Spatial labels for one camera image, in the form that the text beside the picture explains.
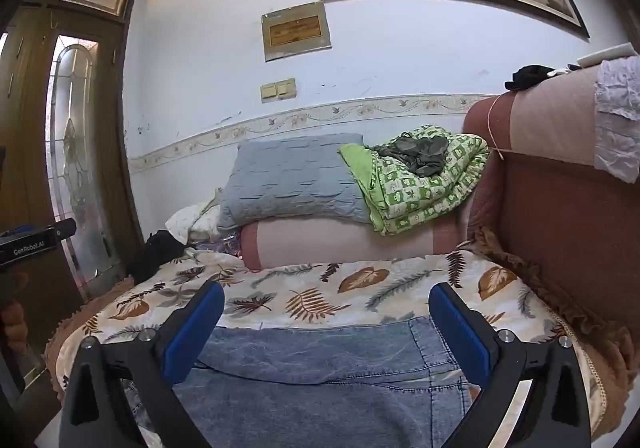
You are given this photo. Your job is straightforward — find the person's left hand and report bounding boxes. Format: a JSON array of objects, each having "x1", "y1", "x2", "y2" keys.
[{"x1": 0, "y1": 271, "x2": 31, "y2": 356}]

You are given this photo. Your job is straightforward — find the colourful printed cloth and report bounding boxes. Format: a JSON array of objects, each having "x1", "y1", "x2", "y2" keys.
[{"x1": 192, "y1": 233, "x2": 243, "y2": 255}]

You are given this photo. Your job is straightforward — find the black cloth bundle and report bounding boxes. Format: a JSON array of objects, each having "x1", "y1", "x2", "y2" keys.
[{"x1": 127, "y1": 229, "x2": 187, "y2": 284}]

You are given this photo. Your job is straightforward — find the white flat box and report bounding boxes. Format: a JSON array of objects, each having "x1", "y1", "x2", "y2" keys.
[{"x1": 576, "y1": 42, "x2": 636, "y2": 67}]

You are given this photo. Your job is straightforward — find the framed wall plaque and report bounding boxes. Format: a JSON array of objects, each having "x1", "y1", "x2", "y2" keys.
[{"x1": 261, "y1": 1, "x2": 332, "y2": 62}]

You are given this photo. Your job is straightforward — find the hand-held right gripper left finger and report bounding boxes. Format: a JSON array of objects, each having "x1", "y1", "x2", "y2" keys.
[{"x1": 59, "y1": 281, "x2": 226, "y2": 448}]

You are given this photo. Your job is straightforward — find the green patterned quilt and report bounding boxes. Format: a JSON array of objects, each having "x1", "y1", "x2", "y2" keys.
[{"x1": 339, "y1": 125, "x2": 491, "y2": 236}]

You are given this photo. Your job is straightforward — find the cream pillow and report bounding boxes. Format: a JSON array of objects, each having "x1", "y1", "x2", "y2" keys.
[{"x1": 165, "y1": 201, "x2": 223, "y2": 245}]

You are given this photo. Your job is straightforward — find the dark green cloth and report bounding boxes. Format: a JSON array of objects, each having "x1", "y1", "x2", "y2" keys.
[{"x1": 382, "y1": 134, "x2": 451, "y2": 177}]

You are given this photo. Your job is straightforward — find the white lace cloth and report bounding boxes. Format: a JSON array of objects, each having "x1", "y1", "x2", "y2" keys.
[{"x1": 594, "y1": 56, "x2": 640, "y2": 184}]

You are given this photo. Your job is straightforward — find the small black cloth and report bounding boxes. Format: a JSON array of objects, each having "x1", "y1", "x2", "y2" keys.
[{"x1": 504, "y1": 64, "x2": 557, "y2": 92}]

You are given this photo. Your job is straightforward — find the wooden door with patterned glass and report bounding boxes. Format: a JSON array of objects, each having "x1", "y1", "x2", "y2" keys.
[{"x1": 0, "y1": 3, "x2": 146, "y2": 434}]

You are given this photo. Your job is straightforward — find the leaf print blanket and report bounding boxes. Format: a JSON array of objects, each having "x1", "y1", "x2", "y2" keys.
[{"x1": 56, "y1": 248, "x2": 603, "y2": 434}]

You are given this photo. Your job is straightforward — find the grey quilted pillow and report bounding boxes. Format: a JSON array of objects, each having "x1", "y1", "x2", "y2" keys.
[{"x1": 217, "y1": 132, "x2": 373, "y2": 231}]

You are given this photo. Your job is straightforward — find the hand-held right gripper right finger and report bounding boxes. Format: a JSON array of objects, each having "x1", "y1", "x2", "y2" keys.
[{"x1": 429, "y1": 283, "x2": 592, "y2": 448}]

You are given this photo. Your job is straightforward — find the thin beige cord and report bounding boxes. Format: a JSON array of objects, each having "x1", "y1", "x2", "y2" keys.
[{"x1": 487, "y1": 93, "x2": 505, "y2": 159}]

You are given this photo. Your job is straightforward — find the blue denim pants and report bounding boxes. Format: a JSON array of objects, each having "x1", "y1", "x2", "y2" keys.
[{"x1": 122, "y1": 315, "x2": 481, "y2": 448}]

